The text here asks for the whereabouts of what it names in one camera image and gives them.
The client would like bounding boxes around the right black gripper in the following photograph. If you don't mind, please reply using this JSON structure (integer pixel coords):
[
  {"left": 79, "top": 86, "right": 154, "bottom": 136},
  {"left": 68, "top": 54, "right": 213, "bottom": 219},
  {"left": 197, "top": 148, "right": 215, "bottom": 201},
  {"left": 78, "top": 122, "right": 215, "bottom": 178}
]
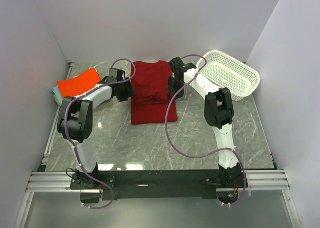
[{"left": 166, "top": 76, "right": 185, "bottom": 100}]

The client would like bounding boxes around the dark red t shirt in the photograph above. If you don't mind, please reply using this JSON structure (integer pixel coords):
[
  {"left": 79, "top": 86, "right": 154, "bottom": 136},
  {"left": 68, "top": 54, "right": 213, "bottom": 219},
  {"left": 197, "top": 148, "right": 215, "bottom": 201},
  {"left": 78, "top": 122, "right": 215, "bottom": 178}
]
[{"left": 131, "top": 60, "right": 172, "bottom": 125}]

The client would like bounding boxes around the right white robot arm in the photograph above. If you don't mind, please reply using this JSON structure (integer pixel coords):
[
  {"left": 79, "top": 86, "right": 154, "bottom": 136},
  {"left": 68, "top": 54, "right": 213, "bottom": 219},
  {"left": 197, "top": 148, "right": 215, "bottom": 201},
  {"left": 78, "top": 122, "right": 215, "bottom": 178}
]
[{"left": 164, "top": 55, "right": 248, "bottom": 189}]

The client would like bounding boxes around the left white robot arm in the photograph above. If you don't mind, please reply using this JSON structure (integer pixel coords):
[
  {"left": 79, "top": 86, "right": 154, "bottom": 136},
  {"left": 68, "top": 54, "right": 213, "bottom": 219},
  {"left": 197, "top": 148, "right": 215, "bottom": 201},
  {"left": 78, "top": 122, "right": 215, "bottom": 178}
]
[{"left": 57, "top": 67, "right": 135, "bottom": 189}]

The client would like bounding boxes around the white plastic basket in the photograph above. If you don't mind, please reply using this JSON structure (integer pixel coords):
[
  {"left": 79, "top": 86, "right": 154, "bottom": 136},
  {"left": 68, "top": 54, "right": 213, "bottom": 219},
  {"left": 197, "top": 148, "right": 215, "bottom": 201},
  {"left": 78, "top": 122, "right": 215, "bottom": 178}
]
[{"left": 200, "top": 50, "right": 261, "bottom": 102}]

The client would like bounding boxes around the orange folded t shirt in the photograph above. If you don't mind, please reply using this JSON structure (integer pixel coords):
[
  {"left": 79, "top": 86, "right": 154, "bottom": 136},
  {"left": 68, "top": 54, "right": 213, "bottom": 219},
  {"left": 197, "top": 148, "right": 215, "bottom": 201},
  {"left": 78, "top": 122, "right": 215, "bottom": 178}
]
[{"left": 57, "top": 67, "right": 102, "bottom": 99}]

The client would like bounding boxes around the teal folded t shirt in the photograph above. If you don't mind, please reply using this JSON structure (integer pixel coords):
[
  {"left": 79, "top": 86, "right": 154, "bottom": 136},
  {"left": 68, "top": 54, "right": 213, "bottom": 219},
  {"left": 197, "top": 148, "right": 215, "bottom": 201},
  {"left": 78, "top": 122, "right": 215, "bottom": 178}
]
[{"left": 52, "top": 86, "right": 62, "bottom": 96}]

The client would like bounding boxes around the black base beam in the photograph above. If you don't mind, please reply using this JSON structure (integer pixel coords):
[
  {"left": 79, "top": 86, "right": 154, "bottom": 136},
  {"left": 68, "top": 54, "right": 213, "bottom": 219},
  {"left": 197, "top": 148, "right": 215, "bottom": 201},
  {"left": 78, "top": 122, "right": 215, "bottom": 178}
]
[{"left": 70, "top": 168, "right": 248, "bottom": 201}]

